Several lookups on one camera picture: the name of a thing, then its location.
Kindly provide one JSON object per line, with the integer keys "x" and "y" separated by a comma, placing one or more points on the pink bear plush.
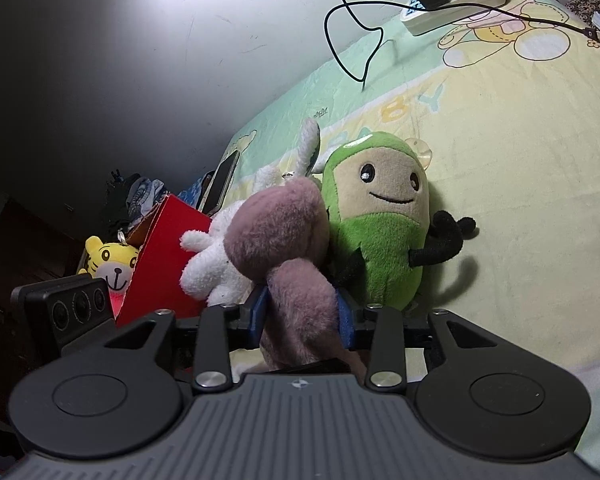
{"x": 280, "y": 240}

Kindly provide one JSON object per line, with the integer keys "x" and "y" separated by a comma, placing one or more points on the red cardboard box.
{"x": 165, "y": 255}

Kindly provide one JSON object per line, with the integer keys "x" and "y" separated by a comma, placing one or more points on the pile of clothes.
{"x": 140, "y": 195}

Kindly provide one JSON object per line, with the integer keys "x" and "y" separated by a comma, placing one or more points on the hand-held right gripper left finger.
{"x": 258, "y": 315}

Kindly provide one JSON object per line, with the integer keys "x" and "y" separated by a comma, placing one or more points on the printed baby blanket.
{"x": 530, "y": 160}

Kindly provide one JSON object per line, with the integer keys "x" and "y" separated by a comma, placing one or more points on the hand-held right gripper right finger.
{"x": 347, "y": 325}

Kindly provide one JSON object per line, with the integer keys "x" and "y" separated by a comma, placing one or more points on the green bean plush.
{"x": 380, "y": 250}

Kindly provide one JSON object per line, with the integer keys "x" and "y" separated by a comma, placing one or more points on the blue floral towel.
{"x": 192, "y": 192}

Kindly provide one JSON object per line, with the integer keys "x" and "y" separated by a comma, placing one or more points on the small white rabbit plush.
{"x": 215, "y": 265}

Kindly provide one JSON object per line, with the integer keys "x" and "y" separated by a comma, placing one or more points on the black smartphone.
{"x": 222, "y": 180}

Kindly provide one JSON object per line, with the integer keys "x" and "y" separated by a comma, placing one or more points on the yellow tiger plush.
{"x": 112, "y": 265}

